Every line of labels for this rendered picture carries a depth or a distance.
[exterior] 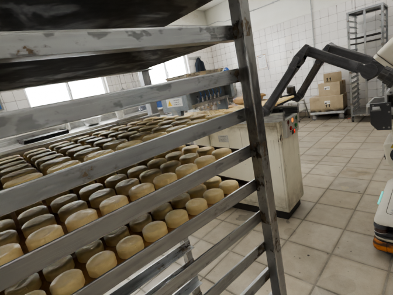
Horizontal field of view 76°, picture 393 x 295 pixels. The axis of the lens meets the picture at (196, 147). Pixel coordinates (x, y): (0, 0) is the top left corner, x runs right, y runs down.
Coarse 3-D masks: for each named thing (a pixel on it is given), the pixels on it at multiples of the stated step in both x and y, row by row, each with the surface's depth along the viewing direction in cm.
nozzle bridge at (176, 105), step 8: (224, 88) 264; (232, 88) 260; (184, 96) 212; (192, 96) 229; (200, 96) 236; (216, 96) 255; (224, 96) 256; (232, 96) 261; (168, 104) 228; (176, 104) 221; (184, 104) 215; (192, 104) 229; (200, 104) 229; (224, 104) 271; (176, 112) 225
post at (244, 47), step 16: (240, 0) 51; (240, 16) 52; (240, 32) 53; (240, 48) 54; (240, 64) 55; (256, 64) 56; (240, 80) 57; (256, 80) 56; (256, 96) 56; (256, 112) 57; (256, 128) 58; (256, 144) 59; (256, 160) 60; (256, 176) 62; (272, 192) 63; (272, 208) 63; (272, 224) 64; (272, 240) 65; (272, 256) 67; (272, 272) 69; (272, 288) 71
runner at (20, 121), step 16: (176, 80) 46; (192, 80) 48; (208, 80) 51; (224, 80) 54; (96, 96) 37; (112, 96) 39; (128, 96) 40; (144, 96) 42; (160, 96) 44; (176, 96) 46; (16, 112) 31; (32, 112) 32; (48, 112) 33; (64, 112) 34; (80, 112) 36; (96, 112) 37; (0, 128) 30; (16, 128) 31; (32, 128) 32
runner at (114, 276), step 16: (240, 192) 60; (208, 208) 53; (224, 208) 56; (192, 224) 51; (160, 240) 46; (176, 240) 48; (144, 256) 44; (112, 272) 40; (128, 272) 42; (96, 288) 39
